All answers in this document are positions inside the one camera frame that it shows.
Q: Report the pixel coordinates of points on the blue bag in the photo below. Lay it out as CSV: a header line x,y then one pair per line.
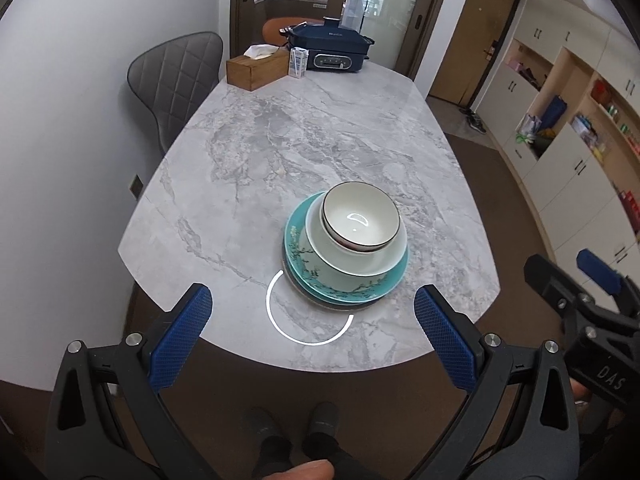
x,y
552,110

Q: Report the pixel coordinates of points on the wooden tissue box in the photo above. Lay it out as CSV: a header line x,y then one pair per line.
x,y
257,74

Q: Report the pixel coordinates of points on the person's leg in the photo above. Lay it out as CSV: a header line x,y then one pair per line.
x,y
347,462
272,462

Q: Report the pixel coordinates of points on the brown wooden entry door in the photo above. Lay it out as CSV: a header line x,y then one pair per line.
x,y
470,45

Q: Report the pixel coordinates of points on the white wall cabinet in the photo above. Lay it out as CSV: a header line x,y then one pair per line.
x,y
575,170

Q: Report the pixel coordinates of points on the wall socket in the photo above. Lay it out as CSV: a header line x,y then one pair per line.
x,y
136,186

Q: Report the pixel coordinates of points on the large white bowl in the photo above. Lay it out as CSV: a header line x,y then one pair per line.
x,y
350,261

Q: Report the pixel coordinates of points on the glass sliding door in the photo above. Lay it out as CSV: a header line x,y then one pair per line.
x,y
385,10

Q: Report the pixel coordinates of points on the pink floral bowl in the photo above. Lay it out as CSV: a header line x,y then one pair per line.
x,y
360,220

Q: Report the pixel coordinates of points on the white drink carton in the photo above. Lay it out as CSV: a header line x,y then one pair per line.
x,y
298,62

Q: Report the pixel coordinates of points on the white tissue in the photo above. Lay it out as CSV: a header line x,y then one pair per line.
x,y
260,51

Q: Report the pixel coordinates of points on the dark shoe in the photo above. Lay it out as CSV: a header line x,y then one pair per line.
x,y
467,111
477,124

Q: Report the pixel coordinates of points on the person's left leg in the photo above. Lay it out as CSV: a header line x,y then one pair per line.
x,y
272,462

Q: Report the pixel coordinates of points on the dark blue electric cooker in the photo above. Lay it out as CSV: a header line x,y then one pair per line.
x,y
330,47

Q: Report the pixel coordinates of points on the person's right leg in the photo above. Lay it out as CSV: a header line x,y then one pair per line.
x,y
347,462

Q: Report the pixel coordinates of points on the orange chair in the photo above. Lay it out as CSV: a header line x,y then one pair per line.
x,y
280,27

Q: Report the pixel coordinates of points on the person's left hand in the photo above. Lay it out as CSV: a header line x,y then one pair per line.
x,y
300,471

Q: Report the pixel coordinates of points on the grey rim plate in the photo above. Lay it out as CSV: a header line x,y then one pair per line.
x,y
350,306

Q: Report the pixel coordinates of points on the person's right black shoe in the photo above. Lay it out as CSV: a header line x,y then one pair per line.
x,y
322,417

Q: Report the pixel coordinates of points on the person's black shoe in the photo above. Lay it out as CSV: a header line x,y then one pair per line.
x,y
262,425
322,417

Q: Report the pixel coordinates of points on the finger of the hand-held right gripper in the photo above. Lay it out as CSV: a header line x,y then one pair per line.
x,y
542,272
597,270

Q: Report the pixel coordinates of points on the grey quilted chair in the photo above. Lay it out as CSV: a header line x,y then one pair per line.
x,y
170,90

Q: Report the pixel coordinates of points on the person's left black shoe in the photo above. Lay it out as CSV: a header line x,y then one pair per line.
x,y
262,425

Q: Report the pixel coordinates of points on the person's right hand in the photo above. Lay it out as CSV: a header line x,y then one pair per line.
x,y
578,391

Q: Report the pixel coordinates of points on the white gift bag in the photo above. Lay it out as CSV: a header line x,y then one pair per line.
x,y
527,125

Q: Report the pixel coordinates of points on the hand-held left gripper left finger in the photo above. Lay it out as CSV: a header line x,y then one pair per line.
x,y
180,340

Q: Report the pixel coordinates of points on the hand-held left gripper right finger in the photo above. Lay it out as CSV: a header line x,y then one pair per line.
x,y
445,340

